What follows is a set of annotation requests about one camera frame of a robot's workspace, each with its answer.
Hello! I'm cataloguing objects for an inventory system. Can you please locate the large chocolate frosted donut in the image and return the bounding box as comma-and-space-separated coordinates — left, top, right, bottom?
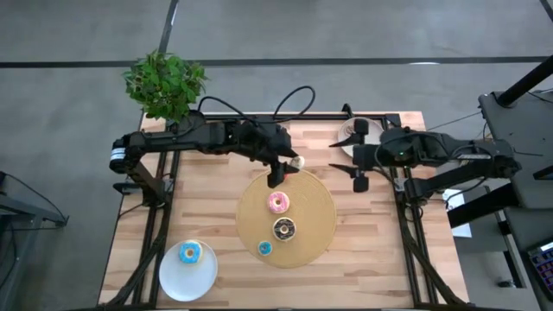
272, 217, 297, 242

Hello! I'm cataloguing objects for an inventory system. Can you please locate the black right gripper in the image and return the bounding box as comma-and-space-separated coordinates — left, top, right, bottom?
328, 118, 381, 194

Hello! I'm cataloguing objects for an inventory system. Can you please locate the black stand beam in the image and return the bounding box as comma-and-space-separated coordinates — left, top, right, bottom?
447, 194, 519, 229

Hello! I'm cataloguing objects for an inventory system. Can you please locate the large pink frosted donut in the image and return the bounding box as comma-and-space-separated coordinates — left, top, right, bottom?
267, 191, 291, 215

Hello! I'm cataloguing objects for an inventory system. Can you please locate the green leafy plant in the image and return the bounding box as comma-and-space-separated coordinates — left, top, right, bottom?
122, 49, 209, 124

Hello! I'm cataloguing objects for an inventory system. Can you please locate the large blue frosted donut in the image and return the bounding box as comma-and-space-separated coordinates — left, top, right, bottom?
178, 239, 204, 265

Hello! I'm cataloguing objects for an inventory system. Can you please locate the round woven straw placemat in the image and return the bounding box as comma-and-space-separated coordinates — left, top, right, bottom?
236, 168, 338, 270

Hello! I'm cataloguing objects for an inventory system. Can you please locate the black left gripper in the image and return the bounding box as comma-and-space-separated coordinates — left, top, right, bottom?
252, 124, 299, 189

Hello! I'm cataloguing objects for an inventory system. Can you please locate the beige round plate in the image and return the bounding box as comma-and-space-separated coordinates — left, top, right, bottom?
337, 117, 385, 157

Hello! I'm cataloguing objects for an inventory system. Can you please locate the white round plate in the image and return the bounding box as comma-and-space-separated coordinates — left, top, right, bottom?
158, 238, 219, 303

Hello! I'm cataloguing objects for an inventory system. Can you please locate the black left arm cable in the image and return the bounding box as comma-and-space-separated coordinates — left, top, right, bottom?
197, 85, 316, 127

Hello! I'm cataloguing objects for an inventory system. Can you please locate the black backlit keyboard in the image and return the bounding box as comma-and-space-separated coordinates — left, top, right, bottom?
527, 241, 553, 297

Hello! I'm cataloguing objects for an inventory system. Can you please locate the dark grey equipment cart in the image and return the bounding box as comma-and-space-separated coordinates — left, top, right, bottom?
478, 88, 553, 311

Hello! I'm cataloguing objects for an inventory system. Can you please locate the white paper sheet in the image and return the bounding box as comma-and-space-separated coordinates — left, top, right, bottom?
442, 188, 474, 239

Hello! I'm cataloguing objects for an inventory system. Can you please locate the black aluminium table frame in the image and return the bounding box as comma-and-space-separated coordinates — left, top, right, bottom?
97, 112, 472, 311

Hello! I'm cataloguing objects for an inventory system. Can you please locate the black slanted pole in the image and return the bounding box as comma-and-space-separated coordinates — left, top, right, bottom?
496, 54, 553, 108

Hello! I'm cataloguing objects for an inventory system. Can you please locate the black plant pot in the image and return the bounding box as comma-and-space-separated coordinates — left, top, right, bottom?
176, 109, 208, 130

